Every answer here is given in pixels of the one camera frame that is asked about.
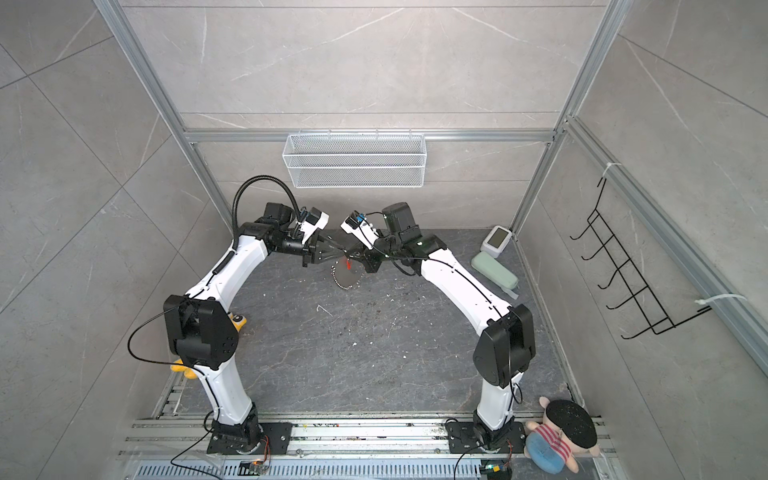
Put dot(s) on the grey key organizer red handle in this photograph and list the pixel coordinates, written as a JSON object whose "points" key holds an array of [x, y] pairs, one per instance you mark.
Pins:
{"points": [[347, 273]]}

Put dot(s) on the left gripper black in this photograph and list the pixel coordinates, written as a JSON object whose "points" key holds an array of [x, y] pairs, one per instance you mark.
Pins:
{"points": [[313, 251]]}

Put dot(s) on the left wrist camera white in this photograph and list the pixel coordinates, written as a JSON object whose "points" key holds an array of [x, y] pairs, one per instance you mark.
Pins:
{"points": [[309, 222]]}

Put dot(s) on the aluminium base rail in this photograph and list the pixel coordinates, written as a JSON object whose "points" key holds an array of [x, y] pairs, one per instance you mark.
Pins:
{"points": [[350, 445]]}

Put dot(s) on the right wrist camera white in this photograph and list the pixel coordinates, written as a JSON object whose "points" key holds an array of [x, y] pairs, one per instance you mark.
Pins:
{"points": [[356, 224]]}

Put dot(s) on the small allen key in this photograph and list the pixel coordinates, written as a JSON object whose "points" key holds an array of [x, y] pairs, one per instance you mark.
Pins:
{"points": [[320, 308]]}

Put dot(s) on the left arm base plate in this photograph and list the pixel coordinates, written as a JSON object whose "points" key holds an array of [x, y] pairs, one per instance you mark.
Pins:
{"points": [[250, 439]]}

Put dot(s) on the yellow plush toy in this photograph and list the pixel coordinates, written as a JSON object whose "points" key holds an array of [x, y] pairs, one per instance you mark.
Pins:
{"points": [[237, 320]]}

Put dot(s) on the black wire hook rack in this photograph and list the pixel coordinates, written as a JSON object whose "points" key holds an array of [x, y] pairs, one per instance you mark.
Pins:
{"points": [[625, 271]]}

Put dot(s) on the green eyeglass case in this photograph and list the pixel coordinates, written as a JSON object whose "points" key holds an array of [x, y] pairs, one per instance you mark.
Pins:
{"points": [[494, 271]]}

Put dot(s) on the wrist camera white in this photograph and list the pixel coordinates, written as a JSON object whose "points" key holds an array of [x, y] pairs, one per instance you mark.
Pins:
{"points": [[356, 224], [309, 222]]}

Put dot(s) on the white wire mesh basket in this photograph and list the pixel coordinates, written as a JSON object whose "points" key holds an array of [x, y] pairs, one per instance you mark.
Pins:
{"points": [[355, 160]]}

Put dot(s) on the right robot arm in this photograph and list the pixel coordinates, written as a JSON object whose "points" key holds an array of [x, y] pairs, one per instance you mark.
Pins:
{"points": [[506, 336]]}

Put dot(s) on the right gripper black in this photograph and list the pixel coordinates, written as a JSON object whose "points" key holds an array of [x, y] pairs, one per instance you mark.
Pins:
{"points": [[368, 259]]}

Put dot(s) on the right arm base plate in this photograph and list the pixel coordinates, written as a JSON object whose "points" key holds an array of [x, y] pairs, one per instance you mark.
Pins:
{"points": [[474, 437]]}

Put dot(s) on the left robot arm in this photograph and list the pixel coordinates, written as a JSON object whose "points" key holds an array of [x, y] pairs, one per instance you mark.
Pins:
{"points": [[203, 332]]}

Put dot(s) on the white digital timer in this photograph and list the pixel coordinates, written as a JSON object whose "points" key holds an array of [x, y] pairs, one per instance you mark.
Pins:
{"points": [[496, 241]]}

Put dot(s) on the boy plush doll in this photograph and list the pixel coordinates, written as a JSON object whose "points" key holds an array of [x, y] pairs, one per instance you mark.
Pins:
{"points": [[565, 432]]}

